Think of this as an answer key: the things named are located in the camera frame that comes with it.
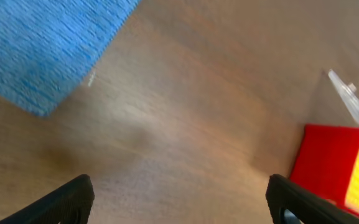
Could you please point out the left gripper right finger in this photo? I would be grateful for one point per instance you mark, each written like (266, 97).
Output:
(297, 203)

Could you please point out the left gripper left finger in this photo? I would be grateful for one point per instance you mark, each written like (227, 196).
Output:
(67, 203)

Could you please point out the red and yellow tip box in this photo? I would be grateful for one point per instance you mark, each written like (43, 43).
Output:
(328, 161)

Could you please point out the blue cloth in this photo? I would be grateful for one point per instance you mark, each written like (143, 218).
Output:
(39, 46)

